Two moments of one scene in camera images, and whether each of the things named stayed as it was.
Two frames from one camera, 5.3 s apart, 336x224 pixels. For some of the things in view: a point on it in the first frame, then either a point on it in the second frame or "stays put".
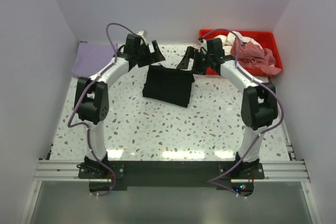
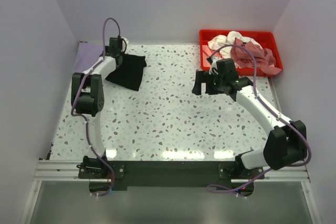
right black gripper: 190,53 to 203,76
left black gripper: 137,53 to 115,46
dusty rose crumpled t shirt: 251,55 stays put
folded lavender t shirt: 91,56 stays put
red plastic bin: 267,39 stays put
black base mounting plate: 107,176 stays put
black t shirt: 169,84 to 129,71
